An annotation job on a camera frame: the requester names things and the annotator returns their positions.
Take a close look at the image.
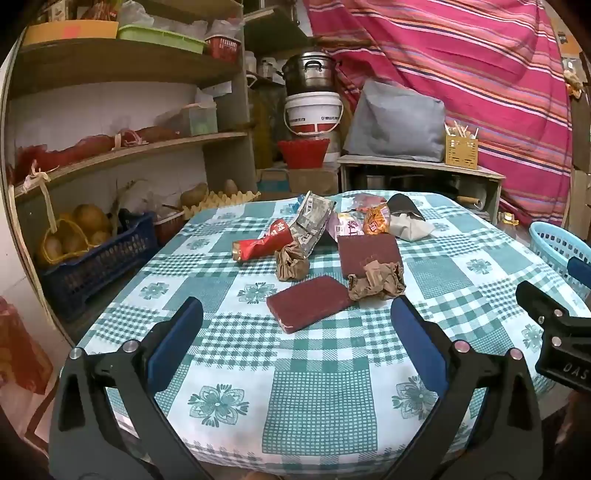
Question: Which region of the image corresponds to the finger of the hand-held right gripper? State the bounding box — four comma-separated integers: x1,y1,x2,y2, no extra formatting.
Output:
568,257,591,289
516,280,578,329

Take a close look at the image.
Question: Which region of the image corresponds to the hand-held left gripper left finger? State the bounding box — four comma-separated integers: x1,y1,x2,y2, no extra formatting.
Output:
48,298,213,480

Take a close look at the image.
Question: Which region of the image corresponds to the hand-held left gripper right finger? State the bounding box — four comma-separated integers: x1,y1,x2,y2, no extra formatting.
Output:
383,298,543,480

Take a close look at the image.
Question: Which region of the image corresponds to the light blue plastic basket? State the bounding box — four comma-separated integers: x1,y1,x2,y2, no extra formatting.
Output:
529,222,591,296

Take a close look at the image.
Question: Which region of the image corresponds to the red snack wrapper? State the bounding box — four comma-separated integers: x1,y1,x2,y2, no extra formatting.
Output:
232,219,295,263

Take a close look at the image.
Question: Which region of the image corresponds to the orange snack packet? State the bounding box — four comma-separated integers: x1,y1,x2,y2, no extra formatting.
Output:
362,203,392,236

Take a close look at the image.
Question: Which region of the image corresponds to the black and white pouch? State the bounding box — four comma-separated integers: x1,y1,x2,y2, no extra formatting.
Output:
387,193,435,241

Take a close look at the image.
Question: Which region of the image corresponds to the purple snack packet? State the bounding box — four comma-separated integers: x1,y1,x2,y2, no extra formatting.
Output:
326,212,365,241

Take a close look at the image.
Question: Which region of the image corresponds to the clear packet with red print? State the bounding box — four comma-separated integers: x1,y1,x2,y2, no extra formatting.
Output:
352,193,387,212

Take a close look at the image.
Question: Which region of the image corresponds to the person's right forearm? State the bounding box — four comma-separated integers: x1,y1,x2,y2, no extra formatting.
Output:
551,388,591,480

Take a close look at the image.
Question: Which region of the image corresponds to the large crumpled brown paper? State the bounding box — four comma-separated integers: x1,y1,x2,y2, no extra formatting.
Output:
347,259,407,302

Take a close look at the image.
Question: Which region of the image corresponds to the green checkered tablecloth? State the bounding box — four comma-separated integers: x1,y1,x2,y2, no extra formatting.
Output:
74,190,587,476

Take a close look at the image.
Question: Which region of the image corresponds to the dark blue plastic crate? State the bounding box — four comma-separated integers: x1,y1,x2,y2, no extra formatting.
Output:
39,211,158,321

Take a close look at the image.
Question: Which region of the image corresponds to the small crumpled brown paper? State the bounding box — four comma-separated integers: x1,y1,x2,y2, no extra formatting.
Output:
274,241,311,281

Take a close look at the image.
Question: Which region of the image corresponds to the yellow egg tray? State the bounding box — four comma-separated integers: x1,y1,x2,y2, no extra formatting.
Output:
182,190,262,220

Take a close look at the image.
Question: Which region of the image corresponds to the red plastic bag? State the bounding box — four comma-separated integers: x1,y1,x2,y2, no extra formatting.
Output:
0,295,54,395

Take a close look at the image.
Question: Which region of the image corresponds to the silver printed packet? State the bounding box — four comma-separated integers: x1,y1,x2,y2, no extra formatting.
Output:
288,191,337,256

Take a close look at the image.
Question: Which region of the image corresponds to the wooden chopstick holder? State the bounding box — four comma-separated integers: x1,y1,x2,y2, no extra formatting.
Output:
444,119,479,170

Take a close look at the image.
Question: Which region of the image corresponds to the wooden side cabinet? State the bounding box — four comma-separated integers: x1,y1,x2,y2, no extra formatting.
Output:
337,154,506,227

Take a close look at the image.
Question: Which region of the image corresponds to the yellow dried bundle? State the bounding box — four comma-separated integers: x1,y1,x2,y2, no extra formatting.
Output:
563,60,583,100

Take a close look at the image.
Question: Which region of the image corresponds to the cardboard box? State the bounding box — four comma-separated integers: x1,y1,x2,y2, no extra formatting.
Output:
256,167,340,197

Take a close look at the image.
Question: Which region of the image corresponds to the sweet potato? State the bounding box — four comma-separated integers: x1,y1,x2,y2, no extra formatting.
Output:
121,126,182,146

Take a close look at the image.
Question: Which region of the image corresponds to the red mesh bag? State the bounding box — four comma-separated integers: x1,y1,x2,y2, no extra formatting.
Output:
13,134,116,183

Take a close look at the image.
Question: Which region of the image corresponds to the green box in plastic bag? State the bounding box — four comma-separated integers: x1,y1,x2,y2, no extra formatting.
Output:
178,90,219,137

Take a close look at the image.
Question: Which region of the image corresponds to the red scalloped plastic basket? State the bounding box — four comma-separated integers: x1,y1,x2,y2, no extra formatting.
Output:
277,138,331,169

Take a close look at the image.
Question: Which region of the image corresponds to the yellow oil jug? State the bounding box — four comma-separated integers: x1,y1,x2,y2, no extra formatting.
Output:
252,74,282,169

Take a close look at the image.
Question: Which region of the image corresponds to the red striped cloth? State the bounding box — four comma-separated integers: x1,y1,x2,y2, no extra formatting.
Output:
302,0,575,227

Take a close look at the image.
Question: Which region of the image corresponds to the white plastic bucket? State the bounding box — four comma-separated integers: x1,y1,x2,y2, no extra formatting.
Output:
283,91,345,137

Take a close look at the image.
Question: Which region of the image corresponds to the wooden shelf unit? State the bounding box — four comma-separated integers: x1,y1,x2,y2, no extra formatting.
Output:
0,0,259,333

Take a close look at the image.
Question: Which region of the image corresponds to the small red plastic basket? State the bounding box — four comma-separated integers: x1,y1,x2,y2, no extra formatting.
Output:
204,36,242,61

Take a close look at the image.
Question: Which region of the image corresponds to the steel cooking pot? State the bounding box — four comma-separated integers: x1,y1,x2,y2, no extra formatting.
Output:
281,52,340,95

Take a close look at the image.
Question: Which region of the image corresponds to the green plastic tray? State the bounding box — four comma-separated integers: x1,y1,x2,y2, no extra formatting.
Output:
117,24,206,55

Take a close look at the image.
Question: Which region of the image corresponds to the yellow box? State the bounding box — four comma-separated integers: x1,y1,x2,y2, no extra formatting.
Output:
22,19,120,47

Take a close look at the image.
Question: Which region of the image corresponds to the black pan with wooden handle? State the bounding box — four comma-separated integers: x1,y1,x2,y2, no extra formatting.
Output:
434,185,485,210

